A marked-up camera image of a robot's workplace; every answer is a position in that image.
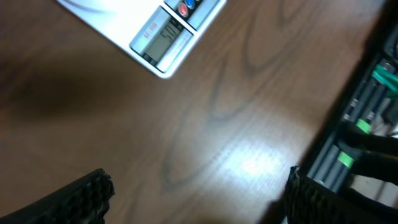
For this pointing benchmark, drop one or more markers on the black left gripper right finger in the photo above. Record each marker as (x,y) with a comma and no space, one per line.
(307,201)

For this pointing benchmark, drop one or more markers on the white digital kitchen scale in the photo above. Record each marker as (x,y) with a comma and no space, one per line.
(158,34)

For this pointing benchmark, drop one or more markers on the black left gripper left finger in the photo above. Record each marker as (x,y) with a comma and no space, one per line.
(85,200)

